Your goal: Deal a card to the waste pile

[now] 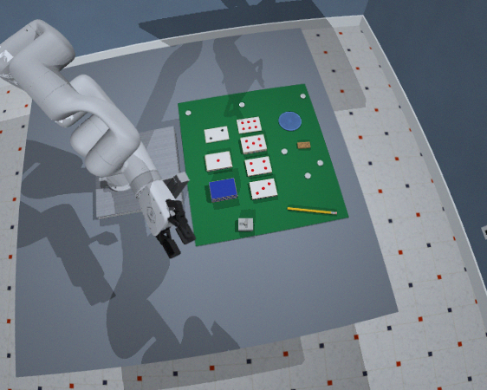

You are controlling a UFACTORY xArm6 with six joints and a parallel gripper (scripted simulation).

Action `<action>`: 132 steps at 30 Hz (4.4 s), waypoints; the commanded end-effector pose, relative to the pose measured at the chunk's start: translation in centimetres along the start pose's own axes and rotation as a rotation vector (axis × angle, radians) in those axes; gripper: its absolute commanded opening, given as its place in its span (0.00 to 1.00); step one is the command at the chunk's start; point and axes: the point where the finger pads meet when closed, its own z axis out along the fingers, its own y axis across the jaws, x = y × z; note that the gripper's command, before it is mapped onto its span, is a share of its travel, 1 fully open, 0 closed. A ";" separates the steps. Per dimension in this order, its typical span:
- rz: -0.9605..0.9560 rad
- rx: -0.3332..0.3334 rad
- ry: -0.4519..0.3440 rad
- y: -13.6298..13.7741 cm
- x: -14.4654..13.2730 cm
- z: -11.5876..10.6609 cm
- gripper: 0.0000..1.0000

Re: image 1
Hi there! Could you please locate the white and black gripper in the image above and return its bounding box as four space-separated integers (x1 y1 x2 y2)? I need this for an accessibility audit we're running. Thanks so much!
135 180 196 258

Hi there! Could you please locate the green felt playing mat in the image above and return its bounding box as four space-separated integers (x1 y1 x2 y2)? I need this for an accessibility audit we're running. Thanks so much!
178 84 349 246

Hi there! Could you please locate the blue flat disc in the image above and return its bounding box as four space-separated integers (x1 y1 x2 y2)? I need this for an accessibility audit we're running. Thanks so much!
279 112 302 131

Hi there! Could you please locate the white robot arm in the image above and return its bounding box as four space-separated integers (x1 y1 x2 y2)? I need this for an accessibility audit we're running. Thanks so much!
0 19 190 198

